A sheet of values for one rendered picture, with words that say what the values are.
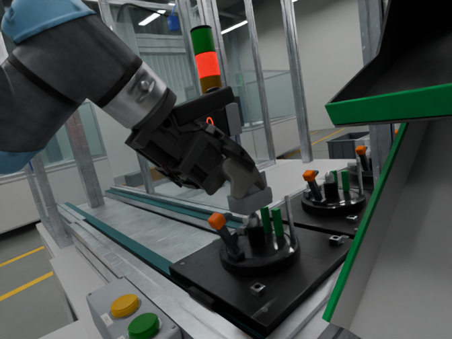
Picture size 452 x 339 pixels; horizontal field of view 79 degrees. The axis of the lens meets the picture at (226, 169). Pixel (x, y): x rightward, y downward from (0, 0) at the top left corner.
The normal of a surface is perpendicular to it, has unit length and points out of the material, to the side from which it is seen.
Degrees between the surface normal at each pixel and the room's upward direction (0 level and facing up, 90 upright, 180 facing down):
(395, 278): 45
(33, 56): 80
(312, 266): 0
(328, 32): 90
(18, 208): 90
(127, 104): 114
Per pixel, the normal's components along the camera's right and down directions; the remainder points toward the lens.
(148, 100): 0.52, 0.23
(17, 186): 0.76, -0.02
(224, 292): -0.19, -0.97
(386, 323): -0.73, -0.51
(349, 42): -0.62, 0.26
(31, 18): 0.24, 0.47
